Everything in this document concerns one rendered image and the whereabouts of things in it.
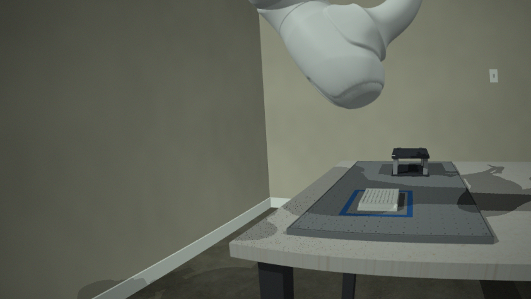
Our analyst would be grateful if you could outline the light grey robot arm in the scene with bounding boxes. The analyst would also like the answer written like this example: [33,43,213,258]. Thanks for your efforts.
[249,0,423,109]

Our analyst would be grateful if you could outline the blue tape outline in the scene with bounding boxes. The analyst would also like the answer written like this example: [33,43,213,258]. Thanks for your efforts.
[338,190,412,217]

